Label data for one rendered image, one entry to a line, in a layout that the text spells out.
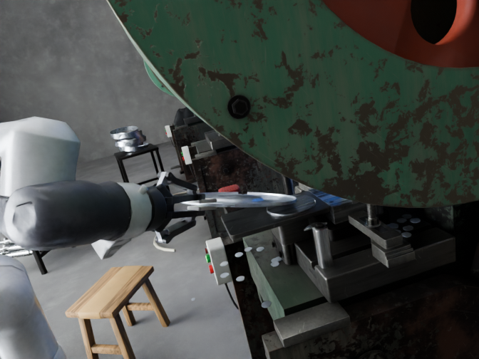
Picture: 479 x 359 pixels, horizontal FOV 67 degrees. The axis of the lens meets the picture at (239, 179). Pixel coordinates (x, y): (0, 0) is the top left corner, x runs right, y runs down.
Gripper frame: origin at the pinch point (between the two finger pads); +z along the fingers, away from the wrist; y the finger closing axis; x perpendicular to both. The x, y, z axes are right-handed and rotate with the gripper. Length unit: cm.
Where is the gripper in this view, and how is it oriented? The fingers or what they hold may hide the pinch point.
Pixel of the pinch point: (202, 204)
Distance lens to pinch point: 77.4
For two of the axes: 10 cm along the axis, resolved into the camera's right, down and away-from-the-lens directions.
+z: 4.5, 0.2, 8.9
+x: -8.9, -0.4, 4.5
